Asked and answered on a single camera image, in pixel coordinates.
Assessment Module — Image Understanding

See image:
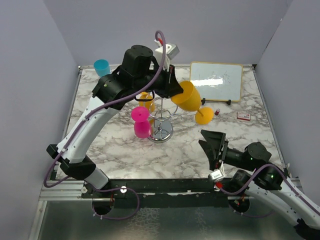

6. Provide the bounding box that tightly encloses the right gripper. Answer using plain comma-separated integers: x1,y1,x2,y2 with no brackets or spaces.
198,128,256,171

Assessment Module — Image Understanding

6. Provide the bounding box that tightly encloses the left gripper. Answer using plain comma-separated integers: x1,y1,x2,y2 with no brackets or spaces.
133,61,183,98

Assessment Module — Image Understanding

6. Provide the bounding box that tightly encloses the yellow wine glass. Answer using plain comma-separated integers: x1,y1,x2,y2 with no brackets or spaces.
170,81,214,125
138,92,155,113

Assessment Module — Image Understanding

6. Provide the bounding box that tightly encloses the pink wine glass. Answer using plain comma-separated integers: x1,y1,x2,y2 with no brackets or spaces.
131,106,152,139

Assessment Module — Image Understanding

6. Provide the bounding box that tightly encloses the blue wine glass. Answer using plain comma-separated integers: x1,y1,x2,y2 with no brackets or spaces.
93,59,111,77

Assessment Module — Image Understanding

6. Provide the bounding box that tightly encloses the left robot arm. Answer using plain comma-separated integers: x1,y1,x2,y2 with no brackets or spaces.
46,43,183,198

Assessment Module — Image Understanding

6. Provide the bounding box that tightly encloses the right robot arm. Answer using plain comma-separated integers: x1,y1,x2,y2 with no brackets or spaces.
199,129,320,240

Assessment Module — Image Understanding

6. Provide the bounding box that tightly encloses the chrome wine glass rack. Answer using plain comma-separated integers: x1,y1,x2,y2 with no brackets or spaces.
148,96,178,144

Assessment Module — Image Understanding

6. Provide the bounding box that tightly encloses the red whiteboard marker cap bottle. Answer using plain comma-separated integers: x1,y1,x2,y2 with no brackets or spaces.
214,108,220,116

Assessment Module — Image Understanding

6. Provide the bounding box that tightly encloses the red white eraser card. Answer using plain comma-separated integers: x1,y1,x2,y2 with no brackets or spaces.
237,112,251,121

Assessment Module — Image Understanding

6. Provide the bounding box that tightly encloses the yellow framed whiteboard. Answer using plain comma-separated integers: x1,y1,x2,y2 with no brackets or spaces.
189,61,244,102

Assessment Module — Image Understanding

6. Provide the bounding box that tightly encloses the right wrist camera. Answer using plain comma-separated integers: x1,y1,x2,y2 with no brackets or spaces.
208,169,225,183

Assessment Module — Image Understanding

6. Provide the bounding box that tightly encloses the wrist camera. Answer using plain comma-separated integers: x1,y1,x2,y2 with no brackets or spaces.
153,39,180,71
208,169,225,183

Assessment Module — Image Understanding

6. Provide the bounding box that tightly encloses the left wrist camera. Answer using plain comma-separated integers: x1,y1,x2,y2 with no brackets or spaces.
153,39,180,71

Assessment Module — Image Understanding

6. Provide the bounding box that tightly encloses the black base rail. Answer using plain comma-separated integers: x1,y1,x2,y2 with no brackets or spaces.
81,178,241,209

